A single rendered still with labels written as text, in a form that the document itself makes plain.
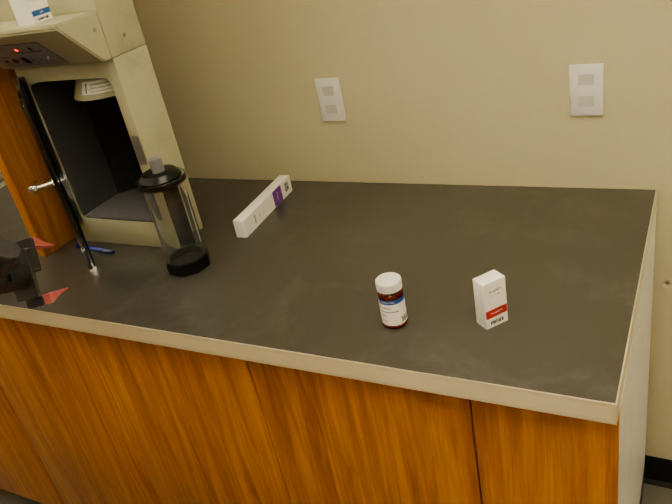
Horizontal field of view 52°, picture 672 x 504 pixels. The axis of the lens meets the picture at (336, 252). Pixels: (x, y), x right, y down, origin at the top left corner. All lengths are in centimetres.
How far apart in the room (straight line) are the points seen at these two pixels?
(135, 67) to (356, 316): 75
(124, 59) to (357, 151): 63
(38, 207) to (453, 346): 116
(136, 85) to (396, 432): 93
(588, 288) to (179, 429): 96
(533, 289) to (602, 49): 56
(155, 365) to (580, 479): 89
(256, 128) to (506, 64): 73
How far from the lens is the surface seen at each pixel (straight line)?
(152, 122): 165
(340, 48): 176
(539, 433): 119
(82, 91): 172
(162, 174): 150
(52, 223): 194
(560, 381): 111
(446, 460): 131
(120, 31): 161
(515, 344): 118
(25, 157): 189
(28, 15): 159
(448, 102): 170
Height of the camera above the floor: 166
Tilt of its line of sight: 29 degrees down
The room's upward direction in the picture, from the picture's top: 12 degrees counter-clockwise
